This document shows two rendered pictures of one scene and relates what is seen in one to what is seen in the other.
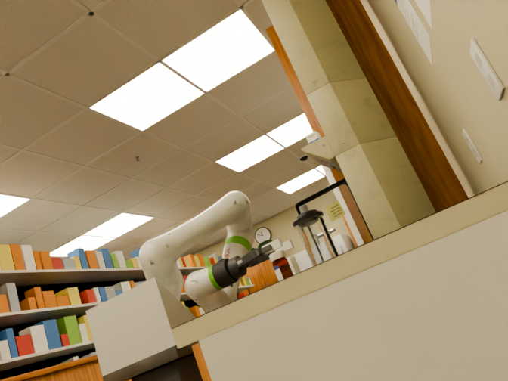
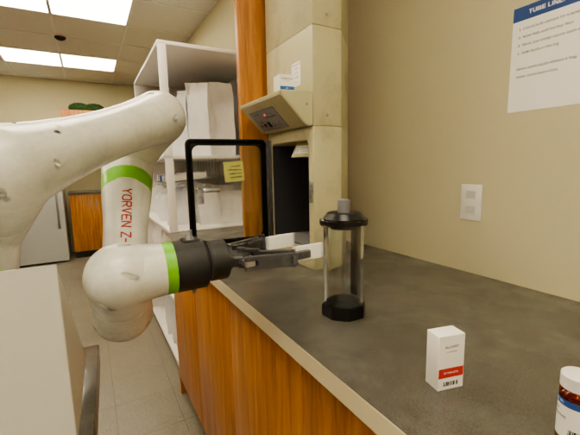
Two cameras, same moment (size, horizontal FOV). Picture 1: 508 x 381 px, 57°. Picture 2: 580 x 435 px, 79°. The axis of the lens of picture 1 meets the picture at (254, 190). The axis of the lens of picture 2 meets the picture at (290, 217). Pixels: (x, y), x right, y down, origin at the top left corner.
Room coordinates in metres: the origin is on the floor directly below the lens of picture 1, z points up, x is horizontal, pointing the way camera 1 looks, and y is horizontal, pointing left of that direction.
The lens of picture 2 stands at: (1.08, 0.53, 1.29)
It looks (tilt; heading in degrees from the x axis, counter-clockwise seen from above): 8 degrees down; 313
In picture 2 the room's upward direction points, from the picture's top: 1 degrees counter-clockwise
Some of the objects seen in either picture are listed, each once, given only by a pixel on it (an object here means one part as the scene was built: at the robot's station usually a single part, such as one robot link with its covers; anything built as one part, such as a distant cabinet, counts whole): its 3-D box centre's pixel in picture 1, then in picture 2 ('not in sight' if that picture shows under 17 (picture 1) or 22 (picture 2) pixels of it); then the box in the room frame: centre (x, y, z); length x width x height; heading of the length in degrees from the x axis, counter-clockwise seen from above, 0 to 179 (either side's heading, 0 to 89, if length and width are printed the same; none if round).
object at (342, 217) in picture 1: (337, 228); (229, 192); (2.17, -0.30, 1.19); 0.30 x 0.01 x 0.40; 65
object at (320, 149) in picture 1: (326, 160); (273, 115); (1.97, -0.35, 1.46); 0.32 x 0.11 x 0.10; 162
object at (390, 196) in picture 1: (378, 168); (318, 154); (1.92, -0.52, 1.32); 0.32 x 0.25 x 0.77; 162
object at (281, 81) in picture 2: (314, 140); (283, 85); (1.90, -0.33, 1.54); 0.05 x 0.05 x 0.06; 67
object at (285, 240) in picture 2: (283, 247); (280, 241); (1.63, -0.02, 1.12); 0.07 x 0.01 x 0.03; 72
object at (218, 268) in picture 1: (225, 271); (190, 261); (1.64, 0.20, 1.12); 0.09 x 0.06 x 0.12; 162
